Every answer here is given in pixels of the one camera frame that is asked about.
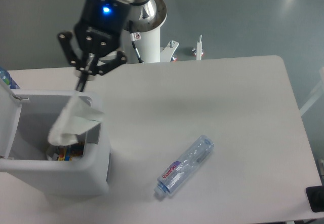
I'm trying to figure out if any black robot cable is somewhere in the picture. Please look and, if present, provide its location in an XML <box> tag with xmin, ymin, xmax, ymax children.
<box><xmin>128</xmin><ymin>20</ymin><xmax>145</xmax><ymax>64</ymax></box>

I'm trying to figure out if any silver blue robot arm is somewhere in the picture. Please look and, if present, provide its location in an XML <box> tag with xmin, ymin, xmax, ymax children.
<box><xmin>57</xmin><ymin>0</ymin><xmax>167</xmax><ymax>92</ymax></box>

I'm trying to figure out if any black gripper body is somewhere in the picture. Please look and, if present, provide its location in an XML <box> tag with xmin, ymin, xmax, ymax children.
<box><xmin>74</xmin><ymin>0</ymin><xmax>131</xmax><ymax>57</ymax></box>

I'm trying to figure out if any colourful trash in can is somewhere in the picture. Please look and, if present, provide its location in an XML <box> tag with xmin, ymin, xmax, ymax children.
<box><xmin>46</xmin><ymin>141</ymin><xmax>85</xmax><ymax>161</ymax></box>

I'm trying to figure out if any blue bottle behind can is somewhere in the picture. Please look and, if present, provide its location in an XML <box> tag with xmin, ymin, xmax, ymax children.
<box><xmin>0</xmin><ymin>67</ymin><xmax>20</xmax><ymax>89</ymax></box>

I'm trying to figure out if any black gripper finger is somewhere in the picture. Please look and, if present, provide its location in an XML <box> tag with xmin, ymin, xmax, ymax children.
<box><xmin>80</xmin><ymin>51</ymin><xmax>127</xmax><ymax>91</ymax></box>
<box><xmin>57</xmin><ymin>31</ymin><xmax>88</xmax><ymax>91</ymax></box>

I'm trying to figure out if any black device at table edge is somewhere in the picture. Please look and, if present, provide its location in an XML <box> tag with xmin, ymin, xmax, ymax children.
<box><xmin>306</xmin><ymin>185</ymin><xmax>323</xmax><ymax>213</ymax></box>

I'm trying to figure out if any clear plastic water bottle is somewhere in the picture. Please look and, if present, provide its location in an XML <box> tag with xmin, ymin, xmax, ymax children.
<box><xmin>154</xmin><ymin>135</ymin><xmax>214</xmax><ymax>199</ymax></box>

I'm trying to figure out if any white plastic wrapper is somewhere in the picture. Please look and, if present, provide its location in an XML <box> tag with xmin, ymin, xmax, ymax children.
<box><xmin>48</xmin><ymin>93</ymin><xmax>104</xmax><ymax>146</ymax></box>

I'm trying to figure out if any white trash can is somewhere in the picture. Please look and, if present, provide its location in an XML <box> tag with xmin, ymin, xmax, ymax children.
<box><xmin>1</xmin><ymin>82</ymin><xmax>111</xmax><ymax>196</ymax></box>

